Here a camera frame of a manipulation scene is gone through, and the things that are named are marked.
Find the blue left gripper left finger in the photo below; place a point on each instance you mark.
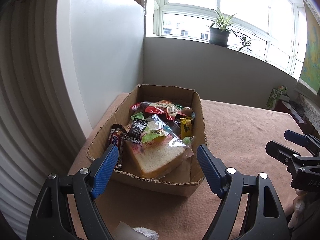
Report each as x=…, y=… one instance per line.
x=101, y=170

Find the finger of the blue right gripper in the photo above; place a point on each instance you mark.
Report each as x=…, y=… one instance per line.
x=296, y=138

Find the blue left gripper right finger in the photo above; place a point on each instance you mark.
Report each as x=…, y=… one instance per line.
x=213, y=169

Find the black candy wrapper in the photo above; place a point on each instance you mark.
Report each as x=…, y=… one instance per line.
x=134, y=135

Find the yellow black candy packet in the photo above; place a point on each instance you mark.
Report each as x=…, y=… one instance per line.
x=186, y=127

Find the green jelly cup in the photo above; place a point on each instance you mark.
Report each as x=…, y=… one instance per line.
x=155, y=130

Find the brown chocolate ball cup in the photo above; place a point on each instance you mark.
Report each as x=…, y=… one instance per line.
x=187, y=111

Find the dark plum clear red packet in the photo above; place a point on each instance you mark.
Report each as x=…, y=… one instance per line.
x=140, y=107

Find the red green snack packet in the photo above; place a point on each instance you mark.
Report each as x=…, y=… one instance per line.
x=168, y=108

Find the gloved right hand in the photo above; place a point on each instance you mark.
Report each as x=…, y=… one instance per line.
x=305, y=207

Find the dark red side cabinet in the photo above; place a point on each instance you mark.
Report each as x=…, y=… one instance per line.
x=305, y=125

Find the white lace cloth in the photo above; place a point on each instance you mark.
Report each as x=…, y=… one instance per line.
x=311, y=111

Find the snickers bar in box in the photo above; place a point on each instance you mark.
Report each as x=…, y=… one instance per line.
x=116, y=137

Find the pink table cloth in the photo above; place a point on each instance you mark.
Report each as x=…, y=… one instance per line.
x=234, y=133

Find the green drink carton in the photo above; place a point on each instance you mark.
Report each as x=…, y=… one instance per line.
x=275, y=96

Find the packaged sliced toast bread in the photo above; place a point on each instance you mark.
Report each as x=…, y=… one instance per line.
x=159, y=157

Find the dark cake clear red packet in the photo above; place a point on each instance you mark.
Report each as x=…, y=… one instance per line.
x=175, y=125

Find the map poster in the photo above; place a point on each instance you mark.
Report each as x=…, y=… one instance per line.
x=310, y=70

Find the brown cardboard box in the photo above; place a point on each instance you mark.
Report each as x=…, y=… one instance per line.
x=183, y=180

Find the potted spider plant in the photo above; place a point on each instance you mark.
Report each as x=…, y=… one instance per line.
x=221, y=29

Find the window frame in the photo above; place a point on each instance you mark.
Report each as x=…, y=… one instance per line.
x=273, y=31

